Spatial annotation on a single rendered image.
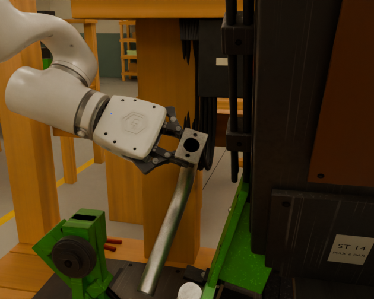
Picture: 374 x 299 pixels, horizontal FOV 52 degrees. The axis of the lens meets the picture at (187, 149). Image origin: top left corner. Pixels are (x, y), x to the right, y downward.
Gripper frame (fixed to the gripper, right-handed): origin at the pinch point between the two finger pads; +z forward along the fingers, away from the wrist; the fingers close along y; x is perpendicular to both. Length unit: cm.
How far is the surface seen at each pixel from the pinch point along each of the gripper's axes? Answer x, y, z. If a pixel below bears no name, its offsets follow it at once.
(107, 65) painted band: 898, 551, -383
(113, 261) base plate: 45.5, -17.6, -10.7
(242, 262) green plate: -0.7, -14.5, 14.1
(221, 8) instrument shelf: -5.6, 26.2, -3.3
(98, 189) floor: 296, 57, -88
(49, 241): 9.5, -21.0, -17.0
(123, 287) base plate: 37.5, -22.7, -4.9
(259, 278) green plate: 0.4, -15.6, 17.3
